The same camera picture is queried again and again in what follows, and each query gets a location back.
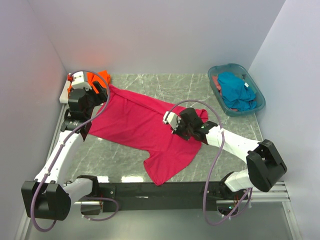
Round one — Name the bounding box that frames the pink t shirt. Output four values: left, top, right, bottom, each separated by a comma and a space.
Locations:
89, 85, 202, 186

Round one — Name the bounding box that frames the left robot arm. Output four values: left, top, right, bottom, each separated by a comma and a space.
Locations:
21, 81, 110, 221

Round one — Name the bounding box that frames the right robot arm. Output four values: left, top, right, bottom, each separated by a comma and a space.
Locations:
162, 107, 288, 200

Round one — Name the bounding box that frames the white foam pad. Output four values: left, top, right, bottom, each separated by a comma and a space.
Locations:
59, 74, 72, 104

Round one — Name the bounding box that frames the orange folded t shirt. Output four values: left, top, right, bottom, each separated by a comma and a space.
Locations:
66, 70, 112, 95

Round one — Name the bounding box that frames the salmon t shirt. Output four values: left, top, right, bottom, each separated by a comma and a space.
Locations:
211, 75, 222, 97

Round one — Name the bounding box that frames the blue t shirt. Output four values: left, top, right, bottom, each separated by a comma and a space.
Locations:
218, 72, 257, 112

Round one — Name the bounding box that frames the teal plastic basket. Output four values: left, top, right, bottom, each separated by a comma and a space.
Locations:
207, 63, 266, 117

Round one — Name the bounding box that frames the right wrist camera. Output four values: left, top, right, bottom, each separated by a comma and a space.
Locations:
162, 111, 181, 130

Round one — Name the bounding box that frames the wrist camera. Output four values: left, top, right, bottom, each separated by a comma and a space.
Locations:
162, 111, 181, 130
67, 71, 92, 92

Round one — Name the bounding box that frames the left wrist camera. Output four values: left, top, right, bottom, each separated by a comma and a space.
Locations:
67, 71, 92, 92

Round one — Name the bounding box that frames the aluminium frame rail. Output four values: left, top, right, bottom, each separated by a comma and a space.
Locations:
216, 181, 292, 203

